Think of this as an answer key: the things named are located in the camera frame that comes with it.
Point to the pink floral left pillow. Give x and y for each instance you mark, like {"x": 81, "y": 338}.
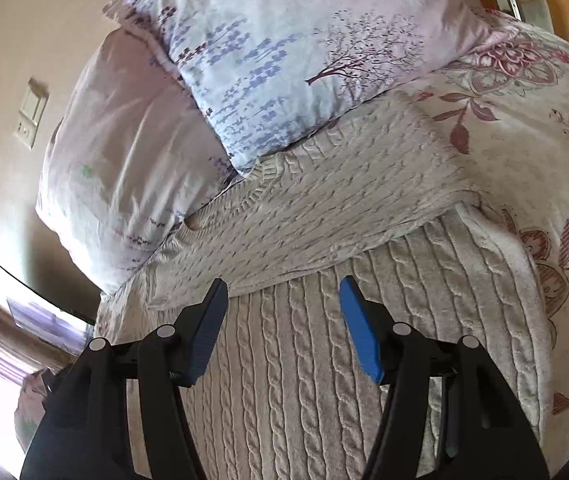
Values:
{"x": 132, "y": 158}

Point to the beige cable knit sweater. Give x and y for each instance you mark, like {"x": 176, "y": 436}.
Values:
{"x": 378, "y": 195}

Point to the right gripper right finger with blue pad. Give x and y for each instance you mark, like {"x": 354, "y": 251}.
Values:
{"x": 484, "y": 434}

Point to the white wall switch plate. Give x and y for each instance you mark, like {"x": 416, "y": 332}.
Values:
{"x": 30, "y": 112}

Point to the blue pink floral right pillow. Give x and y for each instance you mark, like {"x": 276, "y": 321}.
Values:
{"x": 265, "y": 73}

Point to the dark bedside table top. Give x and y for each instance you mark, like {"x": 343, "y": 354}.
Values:
{"x": 52, "y": 294}

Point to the floral quilt bedspread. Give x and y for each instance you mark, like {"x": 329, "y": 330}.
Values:
{"x": 506, "y": 108}

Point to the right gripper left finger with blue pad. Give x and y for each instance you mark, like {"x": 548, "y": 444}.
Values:
{"x": 84, "y": 433}

